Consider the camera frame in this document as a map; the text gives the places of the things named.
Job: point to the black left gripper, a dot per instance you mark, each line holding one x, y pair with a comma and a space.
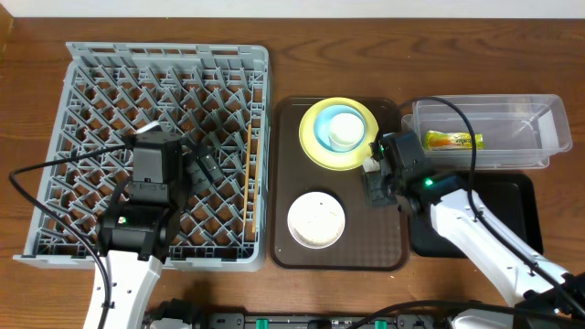
198, 177

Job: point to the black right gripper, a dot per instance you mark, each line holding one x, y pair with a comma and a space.
372, 185

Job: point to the yellow green snack wrapper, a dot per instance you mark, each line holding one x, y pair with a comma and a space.
438, 141

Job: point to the white tissue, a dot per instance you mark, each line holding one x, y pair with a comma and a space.
370, 165

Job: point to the white rice bowl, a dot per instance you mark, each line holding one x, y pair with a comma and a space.
316, 220

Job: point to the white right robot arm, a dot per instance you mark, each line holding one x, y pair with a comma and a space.
457, 213

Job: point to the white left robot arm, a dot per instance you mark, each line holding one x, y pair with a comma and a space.
121, 300

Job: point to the left wooden chopstick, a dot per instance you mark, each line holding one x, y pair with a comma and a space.
247, 174

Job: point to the wooden chopstick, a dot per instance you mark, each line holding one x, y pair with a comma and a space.
256, 185
247, 174

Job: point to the brown serving tray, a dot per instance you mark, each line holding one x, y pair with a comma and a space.
374, 239

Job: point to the right wooden chopstick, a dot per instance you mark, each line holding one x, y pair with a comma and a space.
256, 185

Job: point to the yellow plate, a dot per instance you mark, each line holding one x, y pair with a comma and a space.
329, 159

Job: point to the grey plastic dish rack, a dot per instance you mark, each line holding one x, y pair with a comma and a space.
206, 93

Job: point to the white cup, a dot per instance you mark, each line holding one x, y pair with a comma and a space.
346, 131

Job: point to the clear plastic bin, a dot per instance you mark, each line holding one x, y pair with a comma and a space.
520, 131

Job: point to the black tray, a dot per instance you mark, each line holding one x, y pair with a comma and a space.
509, 196

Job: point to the light blue bowl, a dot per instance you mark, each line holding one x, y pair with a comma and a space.
321, 125

